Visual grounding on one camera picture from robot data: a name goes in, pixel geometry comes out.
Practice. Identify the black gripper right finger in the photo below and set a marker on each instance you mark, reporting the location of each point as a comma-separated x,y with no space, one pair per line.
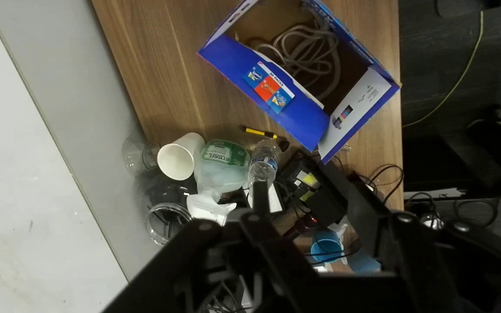
435,266

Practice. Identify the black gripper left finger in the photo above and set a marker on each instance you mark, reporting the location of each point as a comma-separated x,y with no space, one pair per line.
216,261

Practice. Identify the blue snack variety box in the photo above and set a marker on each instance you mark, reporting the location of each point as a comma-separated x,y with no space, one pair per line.
296,109

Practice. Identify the clear glass jar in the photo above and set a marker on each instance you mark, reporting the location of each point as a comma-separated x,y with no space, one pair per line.
166,219

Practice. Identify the blue tape roll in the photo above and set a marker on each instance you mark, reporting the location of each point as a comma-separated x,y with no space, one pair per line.
324,245

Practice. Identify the clear plastic water bottle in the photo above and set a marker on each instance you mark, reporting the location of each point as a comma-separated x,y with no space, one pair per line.
263,161

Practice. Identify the black device yellow label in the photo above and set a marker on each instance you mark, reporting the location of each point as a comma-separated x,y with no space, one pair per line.
314,191

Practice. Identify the yellow black pen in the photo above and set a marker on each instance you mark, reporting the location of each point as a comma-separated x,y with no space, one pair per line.
261,134

